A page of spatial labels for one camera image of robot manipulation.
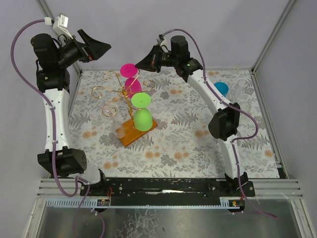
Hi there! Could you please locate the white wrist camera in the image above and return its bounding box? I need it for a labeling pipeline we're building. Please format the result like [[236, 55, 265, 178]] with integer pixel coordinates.
[[157, 33, 169, 53], [44, 13, 73, 40]]

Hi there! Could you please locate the clear wine glass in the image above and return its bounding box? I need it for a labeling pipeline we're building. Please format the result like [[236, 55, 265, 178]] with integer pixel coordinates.
[[239, 101, 252, 114], [234, 79, 249, 98], [101, 104, 125, 138]]

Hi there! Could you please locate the gold wire glass rack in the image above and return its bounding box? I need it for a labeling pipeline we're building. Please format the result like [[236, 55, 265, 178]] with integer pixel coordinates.
[[91, 70, 158, 147]]

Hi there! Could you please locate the clear wine glass front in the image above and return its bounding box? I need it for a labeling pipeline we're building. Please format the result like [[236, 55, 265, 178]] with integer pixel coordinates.
[[101, 104, 125, 138]]

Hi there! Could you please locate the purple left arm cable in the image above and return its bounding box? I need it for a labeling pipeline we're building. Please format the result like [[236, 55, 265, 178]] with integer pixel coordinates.
[[11, 19, 106, 238]]

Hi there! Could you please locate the green wine glass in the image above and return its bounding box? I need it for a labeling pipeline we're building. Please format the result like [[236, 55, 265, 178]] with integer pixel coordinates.
[[131, 92, 153, 131]]

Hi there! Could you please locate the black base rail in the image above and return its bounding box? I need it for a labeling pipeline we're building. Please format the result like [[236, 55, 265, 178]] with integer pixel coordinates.
[[80, 173, 255, 207]]

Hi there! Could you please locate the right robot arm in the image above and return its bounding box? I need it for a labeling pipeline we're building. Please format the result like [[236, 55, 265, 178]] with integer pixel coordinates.
[[136, 35, 248, 192]]

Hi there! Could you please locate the pink wine glass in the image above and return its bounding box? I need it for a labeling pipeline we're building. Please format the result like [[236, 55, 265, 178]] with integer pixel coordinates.
[[120, 63, 142, 98]]

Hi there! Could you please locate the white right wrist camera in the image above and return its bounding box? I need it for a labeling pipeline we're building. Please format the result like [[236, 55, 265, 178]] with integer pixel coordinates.
[[157, 33, 169, 53]]

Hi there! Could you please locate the blue wine glass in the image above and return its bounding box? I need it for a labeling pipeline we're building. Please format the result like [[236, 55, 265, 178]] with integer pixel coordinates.
[[208, 81, 229, 112]]

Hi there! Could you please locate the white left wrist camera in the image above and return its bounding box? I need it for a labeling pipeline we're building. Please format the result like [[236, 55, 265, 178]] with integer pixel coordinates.
[[44, 13, 73, 40]]

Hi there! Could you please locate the white slotted cable duct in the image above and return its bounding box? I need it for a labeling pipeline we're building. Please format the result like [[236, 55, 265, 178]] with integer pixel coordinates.
[[46, 198, 110, 208]]

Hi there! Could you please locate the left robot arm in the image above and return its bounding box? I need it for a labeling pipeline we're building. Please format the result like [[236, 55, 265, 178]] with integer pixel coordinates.
[[31, 29, 111, 184]]

